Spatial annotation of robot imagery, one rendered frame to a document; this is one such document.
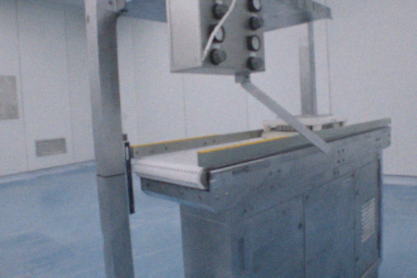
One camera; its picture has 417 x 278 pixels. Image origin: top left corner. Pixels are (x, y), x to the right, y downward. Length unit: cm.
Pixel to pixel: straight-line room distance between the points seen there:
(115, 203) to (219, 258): 31
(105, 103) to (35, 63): 533
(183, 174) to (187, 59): 26
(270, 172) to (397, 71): 337
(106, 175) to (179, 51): 38
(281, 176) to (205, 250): 30
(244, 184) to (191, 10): 42
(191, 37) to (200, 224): 51
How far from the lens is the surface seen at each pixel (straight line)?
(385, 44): 422
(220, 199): 77
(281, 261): 113
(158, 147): 97
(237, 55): 76
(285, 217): 110
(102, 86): 90
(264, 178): 90
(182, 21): 73
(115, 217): 95
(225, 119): 500
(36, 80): 618
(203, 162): 72
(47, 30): 643
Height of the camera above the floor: 96
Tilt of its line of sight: 4 degrees down
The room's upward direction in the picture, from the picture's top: 3 degrees counter-clockwise
